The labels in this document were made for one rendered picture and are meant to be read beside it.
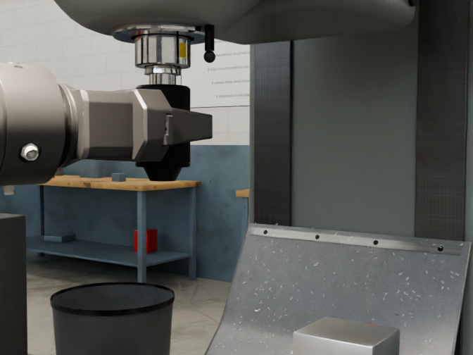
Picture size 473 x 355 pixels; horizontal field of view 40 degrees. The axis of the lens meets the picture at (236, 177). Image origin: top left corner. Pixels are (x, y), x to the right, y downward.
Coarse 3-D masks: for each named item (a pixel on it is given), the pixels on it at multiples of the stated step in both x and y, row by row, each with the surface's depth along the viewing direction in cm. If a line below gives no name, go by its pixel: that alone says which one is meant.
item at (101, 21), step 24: (72, 0) 50; (96, 0) 48; (120, 0) 48; (144, 0) 48; (168, 0) 48; (192, 0) 49; (216, 0) 50; (240, 0) 53; (96, 24) 52; (120, 24) 52; (216, 24) 53
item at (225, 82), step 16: (192, 48) 587; (224, 48) 567; (240, 48) 558; (192, 64) 588; (208, 64) 578; (224, 64) 568; (240, 64) 558; (192, 80) 589; (208, 80) 578; (224, 80) 569; (240, 80) 559; (192, 96) 590; (208, 96) 579; (224, 96) 570; (240, 96) 560
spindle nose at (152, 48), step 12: (144, 36) 54; (156, 36) 53; (168, 36) 53; (180, 36) 54; (144, 48) 54; (156, 48) 53; (168, 48) 53; (144, 60) 54; (156, 60) 53; (168, 60) 53; (180, 60) 54
